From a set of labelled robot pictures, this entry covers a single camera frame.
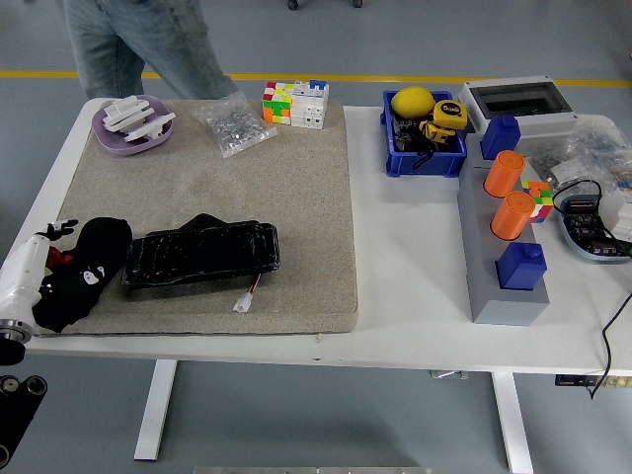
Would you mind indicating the grey block holder base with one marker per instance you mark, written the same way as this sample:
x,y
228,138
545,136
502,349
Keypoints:
x,y
508,308

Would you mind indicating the white plastic bracket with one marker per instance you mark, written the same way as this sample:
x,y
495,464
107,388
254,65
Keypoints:
x,y
126,111
148,127

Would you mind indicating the yellow tape measure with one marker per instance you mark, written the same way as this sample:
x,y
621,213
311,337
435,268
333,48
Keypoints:
x,y
449,112

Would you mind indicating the grey electrical enclosure box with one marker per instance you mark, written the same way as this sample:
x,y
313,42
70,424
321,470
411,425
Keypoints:
x,y
548,126

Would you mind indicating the clear bag of screws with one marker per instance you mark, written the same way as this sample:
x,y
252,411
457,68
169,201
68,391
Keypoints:
x,y
232,128

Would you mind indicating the person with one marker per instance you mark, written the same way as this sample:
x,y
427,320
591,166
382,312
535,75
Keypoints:
x,y
148,39

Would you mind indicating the blue block with knob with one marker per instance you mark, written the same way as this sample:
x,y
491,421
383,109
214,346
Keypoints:
x,y
521,269
499,138

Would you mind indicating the black circuit module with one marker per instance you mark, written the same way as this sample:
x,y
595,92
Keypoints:
x,y
405,140

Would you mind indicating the yellow and black tool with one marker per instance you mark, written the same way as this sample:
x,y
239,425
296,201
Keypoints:
x,y
434,132

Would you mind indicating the white and blue block cube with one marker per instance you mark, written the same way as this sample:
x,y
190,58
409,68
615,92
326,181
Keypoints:
x,y
308,106

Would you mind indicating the purple tray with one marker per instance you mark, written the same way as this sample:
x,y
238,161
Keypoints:
x,y
111,143

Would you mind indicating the orange cylinder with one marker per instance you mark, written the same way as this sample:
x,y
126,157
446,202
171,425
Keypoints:
x,y
502,175
511,219

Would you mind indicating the metal bracket under table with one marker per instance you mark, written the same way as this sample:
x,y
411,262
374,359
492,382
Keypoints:
x,y
449,374

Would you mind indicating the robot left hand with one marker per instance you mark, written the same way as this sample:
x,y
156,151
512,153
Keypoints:
x,y
22,276

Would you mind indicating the black rag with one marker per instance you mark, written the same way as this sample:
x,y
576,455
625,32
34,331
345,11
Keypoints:
x,y
106,237

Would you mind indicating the yellow lemon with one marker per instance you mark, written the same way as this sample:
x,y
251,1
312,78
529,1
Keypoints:
x,y
412,101

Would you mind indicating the grey-blue tray with electronics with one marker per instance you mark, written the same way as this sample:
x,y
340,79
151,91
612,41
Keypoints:
x,y
587,232

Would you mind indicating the white plastic component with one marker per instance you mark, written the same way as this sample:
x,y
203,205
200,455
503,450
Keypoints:
x,y
617,210

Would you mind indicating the grey-brown mat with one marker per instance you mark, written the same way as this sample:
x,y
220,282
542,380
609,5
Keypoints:
x,y
222,197

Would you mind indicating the white table leg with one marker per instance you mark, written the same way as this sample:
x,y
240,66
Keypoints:
x,y
511,424
155,410

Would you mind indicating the small colourful puzzle cube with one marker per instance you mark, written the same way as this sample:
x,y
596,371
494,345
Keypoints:
x,y
540,202

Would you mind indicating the blue plastic bin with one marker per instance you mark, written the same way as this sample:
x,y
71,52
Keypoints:
x,y
429,165

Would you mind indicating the clear bag of parts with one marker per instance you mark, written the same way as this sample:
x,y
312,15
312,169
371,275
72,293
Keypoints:
x,y
582,148

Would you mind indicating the black table control box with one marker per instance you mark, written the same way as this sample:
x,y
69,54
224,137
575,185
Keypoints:
x,y
573,380

